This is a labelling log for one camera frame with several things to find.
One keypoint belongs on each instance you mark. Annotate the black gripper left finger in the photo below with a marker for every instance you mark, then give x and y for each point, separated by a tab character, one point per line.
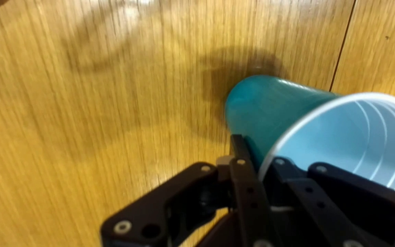
202	207

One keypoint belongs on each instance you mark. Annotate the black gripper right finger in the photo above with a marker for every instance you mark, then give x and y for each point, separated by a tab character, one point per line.
344	211

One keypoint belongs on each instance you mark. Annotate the teal plastic cup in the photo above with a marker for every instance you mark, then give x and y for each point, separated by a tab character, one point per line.
267	110

